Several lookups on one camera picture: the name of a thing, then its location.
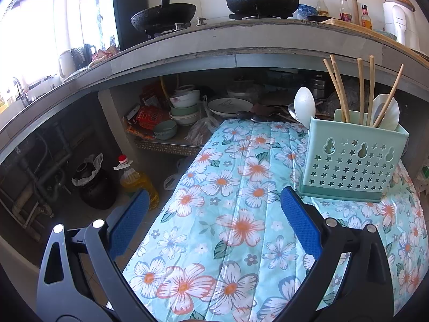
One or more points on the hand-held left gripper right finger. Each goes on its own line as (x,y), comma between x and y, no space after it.
(301,223)

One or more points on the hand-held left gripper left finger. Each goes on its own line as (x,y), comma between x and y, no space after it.
(130,221)

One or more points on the green plastic utensil holder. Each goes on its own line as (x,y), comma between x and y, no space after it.
(352,167)

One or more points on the metal spoon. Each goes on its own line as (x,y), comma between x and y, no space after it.
(291,112)

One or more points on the white ceramic spoon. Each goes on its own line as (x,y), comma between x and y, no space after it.
(304,104)

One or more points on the bamboo chopstick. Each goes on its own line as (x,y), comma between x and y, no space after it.
(339,84)
(331,80)
(390,90)

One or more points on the cooking oil bottle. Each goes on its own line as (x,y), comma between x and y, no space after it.
(134,181)

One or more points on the black jar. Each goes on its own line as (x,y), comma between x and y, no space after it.
(97,191)

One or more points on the white plastic bag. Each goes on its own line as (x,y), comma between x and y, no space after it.
(172,181)

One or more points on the floral blanket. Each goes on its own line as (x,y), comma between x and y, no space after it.
(234,191)

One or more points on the perforated metal shelf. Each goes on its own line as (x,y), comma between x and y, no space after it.
(161,146)

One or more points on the drain pipes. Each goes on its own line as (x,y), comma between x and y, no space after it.
(43,181)

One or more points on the green bowl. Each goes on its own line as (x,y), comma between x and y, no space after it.
(165,129)

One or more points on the red snack packets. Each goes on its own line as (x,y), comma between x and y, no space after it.
(147,117)

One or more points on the crumpled clear plastic bag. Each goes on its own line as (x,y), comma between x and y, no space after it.
(201,130)

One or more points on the stack of ceramic bowls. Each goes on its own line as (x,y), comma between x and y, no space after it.
(184,107)

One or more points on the white plate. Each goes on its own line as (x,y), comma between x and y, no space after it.
(231,105)

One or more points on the metal container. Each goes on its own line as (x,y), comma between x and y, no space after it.
(320,85)

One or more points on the large white spoon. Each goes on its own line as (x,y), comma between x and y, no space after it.
(392,114)

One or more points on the pink cloth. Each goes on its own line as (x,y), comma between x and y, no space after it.
(104,53)

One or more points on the white kettle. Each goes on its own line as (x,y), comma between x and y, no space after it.
(67,63)

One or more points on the metal faucet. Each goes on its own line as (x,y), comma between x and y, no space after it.
(20,89)

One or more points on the concrete kitchen counter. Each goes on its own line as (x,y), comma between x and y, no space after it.
(201,43)

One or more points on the gas stove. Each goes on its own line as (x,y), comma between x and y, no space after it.
(187,28)

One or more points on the black frying pan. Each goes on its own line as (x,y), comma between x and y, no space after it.
(164,16)

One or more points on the blue bowl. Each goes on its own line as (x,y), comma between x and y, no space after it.
(306,11)

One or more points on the orange sauce bottle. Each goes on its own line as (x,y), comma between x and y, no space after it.
(366,20)

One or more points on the black cabinet appliance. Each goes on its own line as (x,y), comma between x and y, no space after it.
(130,6)

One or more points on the red label sauce bottle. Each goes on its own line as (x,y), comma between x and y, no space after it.
(345,11)

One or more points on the dark sauce bottle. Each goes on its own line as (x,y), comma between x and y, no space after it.
(323,6)

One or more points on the white blender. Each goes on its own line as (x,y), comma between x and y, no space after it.
(398,20)

